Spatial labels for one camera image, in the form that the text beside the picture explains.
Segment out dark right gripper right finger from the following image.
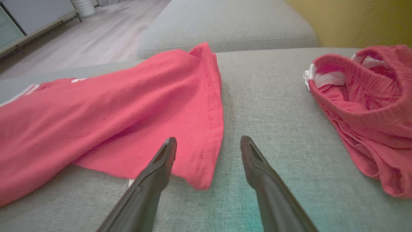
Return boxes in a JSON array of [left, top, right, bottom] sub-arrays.
[[240, 135, 319, 232]]

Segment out grey low cabinet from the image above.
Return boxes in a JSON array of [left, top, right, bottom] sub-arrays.
[[0, 0, 82, 58]]

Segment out red Bulls basketball shorts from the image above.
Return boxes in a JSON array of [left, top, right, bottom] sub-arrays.
[[303, 44, 412, 198]]

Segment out white ribbed bin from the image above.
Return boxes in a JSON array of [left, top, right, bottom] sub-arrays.
[[71, 0, 97, 18]]

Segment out red basketball jersey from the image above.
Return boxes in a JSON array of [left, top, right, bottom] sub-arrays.
[[0, 42, 224, 207]]

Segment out small grey sofa cushion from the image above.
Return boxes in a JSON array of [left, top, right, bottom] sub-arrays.
[[137, 0, 319, 60]]

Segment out large grey fabric sofa seat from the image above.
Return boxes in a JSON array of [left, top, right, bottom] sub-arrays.
[[0, 48, 412, 232]]

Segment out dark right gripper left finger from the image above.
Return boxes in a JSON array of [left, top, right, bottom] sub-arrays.
[[97, 137, 177, 232]]

